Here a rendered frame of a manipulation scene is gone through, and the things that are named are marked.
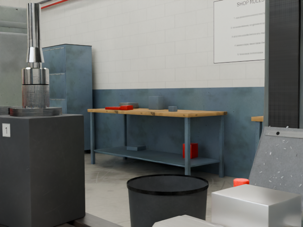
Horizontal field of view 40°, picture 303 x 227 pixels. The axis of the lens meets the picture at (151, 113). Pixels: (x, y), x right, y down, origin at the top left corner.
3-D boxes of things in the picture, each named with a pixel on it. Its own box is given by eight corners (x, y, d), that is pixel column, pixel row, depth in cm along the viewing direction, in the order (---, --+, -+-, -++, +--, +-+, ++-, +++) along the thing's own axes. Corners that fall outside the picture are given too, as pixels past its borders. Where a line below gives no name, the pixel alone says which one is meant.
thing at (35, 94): (16, 108, 73) (15, 73, 73) (32, 107, 78) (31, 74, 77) (40, 108, 72) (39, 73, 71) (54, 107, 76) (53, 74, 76)
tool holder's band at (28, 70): (15, 73, 73) (15, 68, 73) (31, 74, 77) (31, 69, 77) (39, 73, 71) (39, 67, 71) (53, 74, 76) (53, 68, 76)
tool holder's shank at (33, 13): (21, 68, 73) (20, 3, 73) (32, 69, 76) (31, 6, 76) (38, 67, 72) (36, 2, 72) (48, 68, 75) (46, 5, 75)
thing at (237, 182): (242, 206, 43) (243, 182, 42) (230, 203, 44) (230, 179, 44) (252, 203, 44) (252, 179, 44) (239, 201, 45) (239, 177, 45)
